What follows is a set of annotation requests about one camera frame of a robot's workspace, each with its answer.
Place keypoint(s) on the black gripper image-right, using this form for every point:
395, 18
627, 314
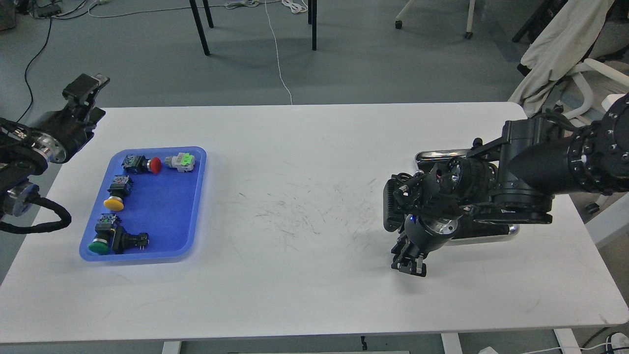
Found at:
419, 237

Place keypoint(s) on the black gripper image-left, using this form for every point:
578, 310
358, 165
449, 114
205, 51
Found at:
58, 135

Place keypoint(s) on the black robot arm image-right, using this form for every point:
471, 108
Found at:
492, 188

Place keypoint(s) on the silver metal tray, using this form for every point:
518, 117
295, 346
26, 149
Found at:
468, 232

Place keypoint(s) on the blue plastic tray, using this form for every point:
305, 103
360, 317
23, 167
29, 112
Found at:
164, 206

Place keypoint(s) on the black table leg left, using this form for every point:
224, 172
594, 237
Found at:
199, 26

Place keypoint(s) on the black table leg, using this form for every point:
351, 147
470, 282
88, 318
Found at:
199, 26
312, 21

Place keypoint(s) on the black table leg right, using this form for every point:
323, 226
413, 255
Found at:
312, 21

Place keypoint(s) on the red push button switch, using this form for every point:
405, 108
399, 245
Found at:
139, 164

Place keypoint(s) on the yellow push button switch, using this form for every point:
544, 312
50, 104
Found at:
120, 187

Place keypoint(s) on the green grey switch module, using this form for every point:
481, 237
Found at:
183, 162

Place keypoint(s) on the green push button switch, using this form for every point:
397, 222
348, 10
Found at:
105, 229

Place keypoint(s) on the black switch block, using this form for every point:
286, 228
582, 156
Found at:
123, 240

